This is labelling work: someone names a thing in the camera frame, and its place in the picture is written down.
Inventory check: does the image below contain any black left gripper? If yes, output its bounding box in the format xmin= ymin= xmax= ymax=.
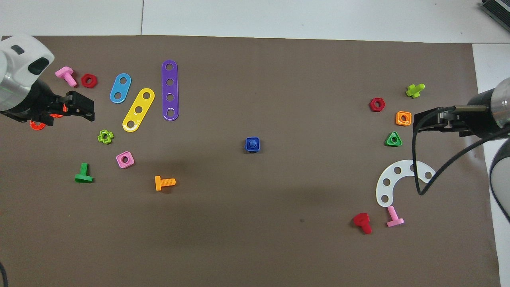
xmin=0 ymin=79 xmax=96 ymax=127

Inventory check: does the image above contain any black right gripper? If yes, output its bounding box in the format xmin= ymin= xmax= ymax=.
xmin=413 ymin=90 xmax=495 ymax=138

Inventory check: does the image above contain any pink plastic screw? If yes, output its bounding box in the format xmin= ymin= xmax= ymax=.
xmin=55 ymin=66 xmax=77 ymax=88
xmin=386 ymin=206 xmax=405 ymax=228

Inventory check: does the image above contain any lime green cross screw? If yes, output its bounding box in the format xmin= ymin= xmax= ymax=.
xmin=406 ymin=83 xmax=426 ymax=98

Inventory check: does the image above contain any green plastic screw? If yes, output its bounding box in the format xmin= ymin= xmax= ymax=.
xmin=75 ymin=162 xmax=94 ymax=184

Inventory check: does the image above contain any pink square plastic nut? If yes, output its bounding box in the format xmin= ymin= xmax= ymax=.
xmin=116 ymin=151 xmax=135 ymax=169

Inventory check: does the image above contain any orange plastic screw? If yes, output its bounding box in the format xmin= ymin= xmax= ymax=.
xmin=155 ymin=175 xmax=176 ymax=192

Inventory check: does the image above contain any red plastic screw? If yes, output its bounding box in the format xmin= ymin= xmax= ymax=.
xmin=353 ymin=213 xmax=373 ymax=235

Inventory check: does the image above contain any orange heart-shaped plate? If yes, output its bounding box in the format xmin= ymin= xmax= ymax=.
xmin=30 ymin=104 xmax=66 ymax=130

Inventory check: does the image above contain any blue two-hole plate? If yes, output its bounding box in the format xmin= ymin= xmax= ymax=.
xmin=110 ymin=73 xmax=132 ymax=104

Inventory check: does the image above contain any white curved perforated plate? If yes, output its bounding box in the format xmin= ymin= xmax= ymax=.
xmin=376 ymin=160 xmax=436 ymax=208

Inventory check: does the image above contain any yellow three-hole plate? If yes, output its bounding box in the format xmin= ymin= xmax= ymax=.
xmin=122 ymin=88 xmax=155 ymax=132

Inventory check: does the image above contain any purple four-hole plate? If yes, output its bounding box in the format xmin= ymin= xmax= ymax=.
xmin=161 ymin=60 xmax=180 ymax=122

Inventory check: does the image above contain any grey ribbed metal device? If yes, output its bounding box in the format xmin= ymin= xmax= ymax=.
xmin=479 ymin=0 xmax=510 ymax=21

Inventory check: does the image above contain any brown table mat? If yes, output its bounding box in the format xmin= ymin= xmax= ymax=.
xmin=0 ymin=35 xmax=501 ymax=287

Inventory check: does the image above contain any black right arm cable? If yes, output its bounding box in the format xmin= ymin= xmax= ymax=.
xmin=412 ymin=104 xmax=510 ymax=196

